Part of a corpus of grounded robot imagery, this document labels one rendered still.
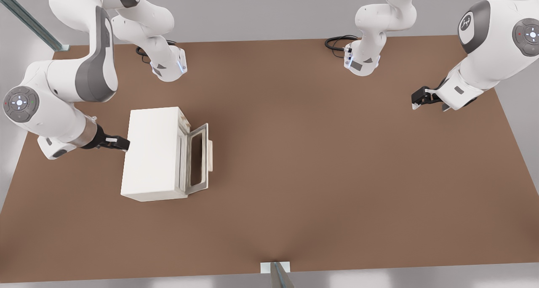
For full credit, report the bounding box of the black cable loop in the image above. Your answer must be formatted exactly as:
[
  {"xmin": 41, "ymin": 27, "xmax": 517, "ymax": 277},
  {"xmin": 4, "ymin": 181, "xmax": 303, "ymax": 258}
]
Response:
[
  {"xmin": 325, "ymin": 35, "xmax": 359, "ymax": 59},
  {"xmin": 136, "ymin": 40, "xmax": 178, "ymax": 64}
]

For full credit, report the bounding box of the silver frame post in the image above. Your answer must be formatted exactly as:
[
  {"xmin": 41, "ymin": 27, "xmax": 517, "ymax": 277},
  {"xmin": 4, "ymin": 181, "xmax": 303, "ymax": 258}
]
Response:
[
  {"xmin": 260, "ymin": 261, "xmax": 296, "ymax": 288},
  {"xmin": 0, "ymin": 0, "xmax": 70, "ymax": 52}
]

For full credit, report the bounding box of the white oven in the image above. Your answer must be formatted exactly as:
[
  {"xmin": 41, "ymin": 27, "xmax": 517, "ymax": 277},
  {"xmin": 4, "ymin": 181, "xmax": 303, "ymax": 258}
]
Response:
[{"xmin": 121, "ymin": 107, "xmax": 213, "ymax": 202}]

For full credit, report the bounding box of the white oven door with handle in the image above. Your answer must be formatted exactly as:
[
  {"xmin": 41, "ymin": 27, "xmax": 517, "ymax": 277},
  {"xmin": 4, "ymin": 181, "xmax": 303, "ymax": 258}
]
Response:
[{"xmin": 184, "ymin": 123, "xmax": 213, "ymax": 195}]

